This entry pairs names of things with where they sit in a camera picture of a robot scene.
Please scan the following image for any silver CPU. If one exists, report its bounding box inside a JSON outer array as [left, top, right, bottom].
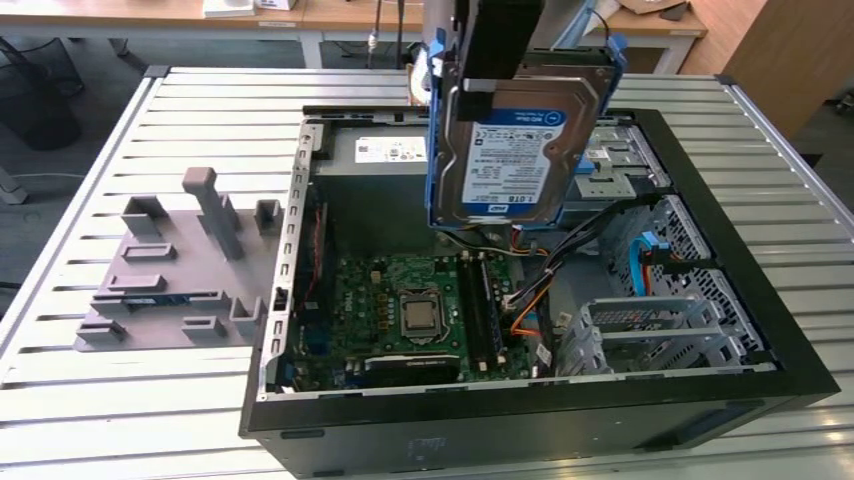
[[405, 301, 441, 331]]

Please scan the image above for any hard disk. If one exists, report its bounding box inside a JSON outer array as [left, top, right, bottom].
[[423, 27, 632, 232]]

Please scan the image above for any grey power supply unit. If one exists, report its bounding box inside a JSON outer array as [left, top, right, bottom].
[[310, 124, 441, 257]]

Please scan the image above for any red black twisted wire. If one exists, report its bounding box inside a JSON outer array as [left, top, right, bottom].
[[310, 203, 328, 307]]

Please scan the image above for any green motherboard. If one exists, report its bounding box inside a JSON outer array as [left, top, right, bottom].
[[292, 252, 541, 394]]

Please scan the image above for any wooden desk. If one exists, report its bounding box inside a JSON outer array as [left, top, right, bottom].
[[0, 0, 709, 69]]

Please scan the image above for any grey floor stand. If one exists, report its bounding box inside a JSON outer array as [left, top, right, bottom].
[[0, 163, 30, 206]]

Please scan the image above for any CPU socket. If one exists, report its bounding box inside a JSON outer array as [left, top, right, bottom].
[[396, 287, 452, 347]]

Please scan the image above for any orange wire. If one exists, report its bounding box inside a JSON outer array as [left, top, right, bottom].
[[509, 303, 543, 337]]

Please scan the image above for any black mesh bin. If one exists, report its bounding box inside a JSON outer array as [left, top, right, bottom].
[[0, 35, 86, 152]]

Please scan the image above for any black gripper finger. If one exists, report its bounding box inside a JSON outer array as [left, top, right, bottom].
[[452, 0, 543, 122]]

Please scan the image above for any blue drive latch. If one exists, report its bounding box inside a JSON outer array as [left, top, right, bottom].
[[571, 144, 601, 177]]

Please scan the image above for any wooden cabinet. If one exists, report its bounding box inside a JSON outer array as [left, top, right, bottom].
[[679, 0, 854, 139]]

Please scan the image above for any large white box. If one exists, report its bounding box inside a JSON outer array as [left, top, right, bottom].
[[201, 0, 257, 20]]

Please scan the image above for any black power connector wire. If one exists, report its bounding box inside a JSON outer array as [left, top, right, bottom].
[[637, 248, 709, 275]]

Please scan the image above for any black RAM slot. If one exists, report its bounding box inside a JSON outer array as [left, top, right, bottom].
[[459, 252, 493, 372], [477, 254, 509, 369]]

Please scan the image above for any black graphics card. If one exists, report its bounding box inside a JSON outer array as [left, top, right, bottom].
[[357, 351, 463, 390]]

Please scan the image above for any brown cardboard piece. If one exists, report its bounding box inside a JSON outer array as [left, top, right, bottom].
[[616, 0, 689, 22]]

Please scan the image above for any blue wire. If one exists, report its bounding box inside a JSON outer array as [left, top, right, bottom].
[[628, 231, 669, 302]]

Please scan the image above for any black open PC case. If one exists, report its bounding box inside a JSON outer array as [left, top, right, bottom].
[[237, 103, 843, 480]]

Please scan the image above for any grey parts rack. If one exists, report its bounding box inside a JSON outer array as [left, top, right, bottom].
[[70, 166, 289, 355]]

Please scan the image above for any black cable bundle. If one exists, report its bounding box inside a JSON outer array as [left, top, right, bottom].
[[512, 193, 672, 314]]

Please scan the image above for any silver drive cage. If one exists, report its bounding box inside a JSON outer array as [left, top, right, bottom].
[[559, 112, 672, 232]]

